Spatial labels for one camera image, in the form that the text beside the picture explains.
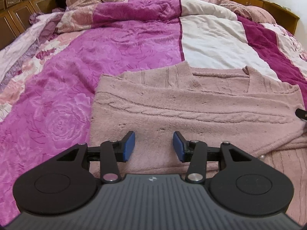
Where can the patchwork magenta white bedspread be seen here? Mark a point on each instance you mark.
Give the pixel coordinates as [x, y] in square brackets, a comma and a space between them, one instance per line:
[47, 107]

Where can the lilac floral pillow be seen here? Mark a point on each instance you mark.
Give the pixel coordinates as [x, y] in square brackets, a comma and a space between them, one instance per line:
[42, 29]

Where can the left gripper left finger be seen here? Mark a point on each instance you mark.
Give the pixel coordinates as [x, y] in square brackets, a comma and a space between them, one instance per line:
[112, 153]

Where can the pink knit cardigan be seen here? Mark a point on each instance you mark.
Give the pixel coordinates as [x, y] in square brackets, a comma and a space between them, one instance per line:
[242, 106]

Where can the dark wooden headboard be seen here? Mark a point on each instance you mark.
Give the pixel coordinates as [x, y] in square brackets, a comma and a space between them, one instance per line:
[15, 15]

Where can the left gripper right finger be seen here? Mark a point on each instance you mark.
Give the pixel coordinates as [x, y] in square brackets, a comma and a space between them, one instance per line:
[193, 152]

